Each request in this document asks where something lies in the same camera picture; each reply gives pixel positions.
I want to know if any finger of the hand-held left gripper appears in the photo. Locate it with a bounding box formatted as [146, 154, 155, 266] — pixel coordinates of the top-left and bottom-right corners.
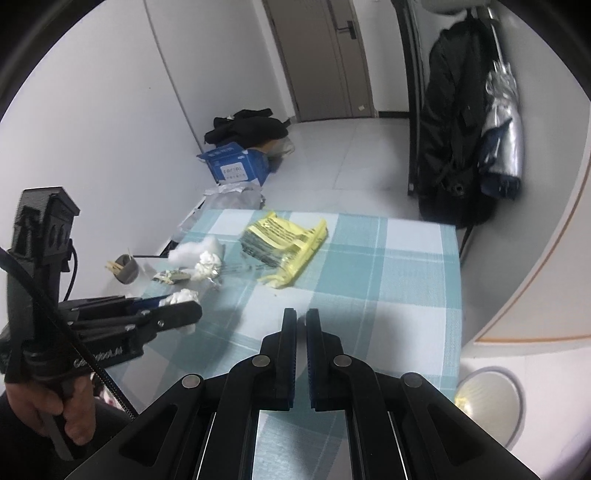
[60, 296, 160, 320]
[69, 302, 204, 344]

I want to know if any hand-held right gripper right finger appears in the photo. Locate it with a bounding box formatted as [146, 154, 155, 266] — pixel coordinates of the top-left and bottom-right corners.
[305, 307, 541, 480]

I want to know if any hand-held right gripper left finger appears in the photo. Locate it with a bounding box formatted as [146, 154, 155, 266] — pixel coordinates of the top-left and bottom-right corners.
[65, 307, 298, 480]

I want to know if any white tissue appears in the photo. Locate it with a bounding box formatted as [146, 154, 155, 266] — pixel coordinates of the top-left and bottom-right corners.
[159, 288, 201, 335]

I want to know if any yellow plastic bag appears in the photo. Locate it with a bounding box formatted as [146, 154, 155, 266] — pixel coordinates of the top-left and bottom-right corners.
[239, 211, 328, 289]

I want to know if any grey round trash bin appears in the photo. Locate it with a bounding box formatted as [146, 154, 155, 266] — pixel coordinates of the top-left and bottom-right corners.
[455, 366, 526, 450]

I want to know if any person's left hand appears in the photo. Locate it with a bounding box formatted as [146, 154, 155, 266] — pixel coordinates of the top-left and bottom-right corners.
[7, 376, 96, 448]

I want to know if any grey cup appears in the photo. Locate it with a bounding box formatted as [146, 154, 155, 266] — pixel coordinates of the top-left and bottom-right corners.
[115, 254, 139, 284]

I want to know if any crumpled white paper ball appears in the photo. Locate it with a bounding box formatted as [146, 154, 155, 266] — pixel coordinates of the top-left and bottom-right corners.
[190, 251, 223, 281]

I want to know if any white cotton wad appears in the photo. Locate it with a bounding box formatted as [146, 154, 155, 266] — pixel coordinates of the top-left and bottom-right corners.
[167, 235, 225, 268]

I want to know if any clear plastic wrapper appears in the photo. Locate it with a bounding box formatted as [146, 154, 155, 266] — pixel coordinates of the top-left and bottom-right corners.
[210, 261, 259, 289]

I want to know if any green checked tablecloth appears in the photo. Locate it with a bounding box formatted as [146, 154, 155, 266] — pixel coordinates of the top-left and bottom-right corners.
[99, 209, 463, 480]

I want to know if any white plastic bag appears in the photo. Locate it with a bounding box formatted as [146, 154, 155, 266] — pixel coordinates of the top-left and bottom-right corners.
[178, 181, 266, 232]

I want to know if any blue cardboard box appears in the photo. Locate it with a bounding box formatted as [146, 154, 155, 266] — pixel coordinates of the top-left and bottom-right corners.
[196, 142, 273, 186]

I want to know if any clear plastic bag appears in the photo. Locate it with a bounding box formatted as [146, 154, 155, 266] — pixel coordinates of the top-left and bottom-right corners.
[263, 136, 295, 160]

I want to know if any heap of black clothes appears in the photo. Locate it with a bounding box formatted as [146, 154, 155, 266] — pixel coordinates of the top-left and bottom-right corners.
[204, 109, 289, 145]

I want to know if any black upright pole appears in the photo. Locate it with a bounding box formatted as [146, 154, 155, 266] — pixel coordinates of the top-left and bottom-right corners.
[392, 0, 428, 198]

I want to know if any grey brown door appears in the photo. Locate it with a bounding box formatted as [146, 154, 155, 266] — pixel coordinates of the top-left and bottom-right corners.
[263, 0, 377, 121]

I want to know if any silver folded umbrella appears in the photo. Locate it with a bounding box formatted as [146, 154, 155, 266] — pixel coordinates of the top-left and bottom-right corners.
[478, 14, 527, 199]

